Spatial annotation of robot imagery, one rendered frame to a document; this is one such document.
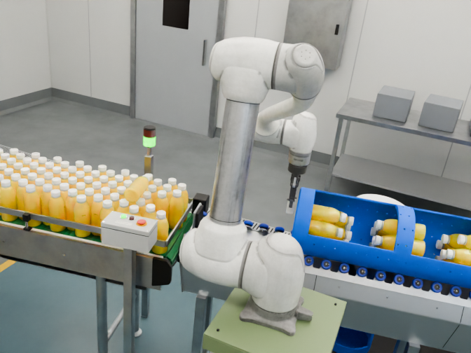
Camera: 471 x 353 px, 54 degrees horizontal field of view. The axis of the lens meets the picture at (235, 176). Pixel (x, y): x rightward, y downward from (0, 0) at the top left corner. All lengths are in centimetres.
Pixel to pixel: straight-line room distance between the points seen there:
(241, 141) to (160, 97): 479
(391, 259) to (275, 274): 69
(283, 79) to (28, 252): 151
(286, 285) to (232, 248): 19
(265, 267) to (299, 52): 62
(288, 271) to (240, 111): 49
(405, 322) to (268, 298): 88
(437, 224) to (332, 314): 79
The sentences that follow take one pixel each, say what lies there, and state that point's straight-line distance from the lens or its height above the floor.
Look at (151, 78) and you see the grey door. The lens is 612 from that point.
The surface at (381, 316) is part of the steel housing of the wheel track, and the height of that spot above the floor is 77.
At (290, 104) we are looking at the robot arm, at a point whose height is 167.
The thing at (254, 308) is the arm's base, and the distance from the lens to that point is 152.
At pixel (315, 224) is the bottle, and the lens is 196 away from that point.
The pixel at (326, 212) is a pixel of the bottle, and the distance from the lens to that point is 198.
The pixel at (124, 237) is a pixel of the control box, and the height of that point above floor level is 106.
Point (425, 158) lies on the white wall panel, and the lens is 538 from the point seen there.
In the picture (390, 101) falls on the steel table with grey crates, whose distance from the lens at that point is 446.
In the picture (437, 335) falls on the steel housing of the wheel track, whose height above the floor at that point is 73.
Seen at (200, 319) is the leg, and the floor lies 50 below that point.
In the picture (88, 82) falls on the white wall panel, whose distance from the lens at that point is 680.
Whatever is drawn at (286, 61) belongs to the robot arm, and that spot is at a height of 185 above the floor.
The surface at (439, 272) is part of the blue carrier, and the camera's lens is 202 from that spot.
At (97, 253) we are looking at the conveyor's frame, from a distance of 215.
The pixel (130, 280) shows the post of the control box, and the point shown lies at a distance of 205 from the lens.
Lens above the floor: 209
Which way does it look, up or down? 25 degrees down
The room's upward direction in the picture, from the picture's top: 6 degrees clockwise
